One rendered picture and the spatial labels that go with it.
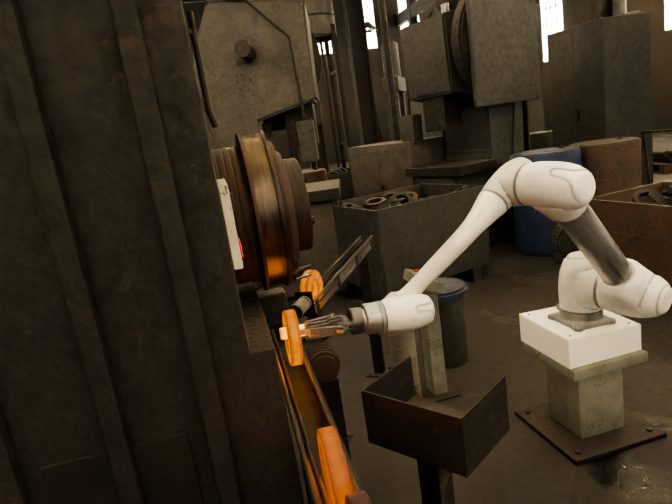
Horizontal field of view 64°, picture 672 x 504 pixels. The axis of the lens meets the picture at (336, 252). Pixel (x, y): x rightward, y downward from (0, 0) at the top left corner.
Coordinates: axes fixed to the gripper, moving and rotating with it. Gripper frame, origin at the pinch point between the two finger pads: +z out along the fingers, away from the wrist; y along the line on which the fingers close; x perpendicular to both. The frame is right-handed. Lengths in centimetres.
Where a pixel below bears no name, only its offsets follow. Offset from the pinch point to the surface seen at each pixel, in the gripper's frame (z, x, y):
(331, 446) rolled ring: 2, -2, -55
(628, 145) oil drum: -324, 22, 245
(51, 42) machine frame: 41, 73, -28
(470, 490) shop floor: -59, -77, 16
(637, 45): -416, 112, 340
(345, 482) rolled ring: 1, -6, -60
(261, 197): 4.1, 38.0, -1.6
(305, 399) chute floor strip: -0.2, -15.7, -9.8
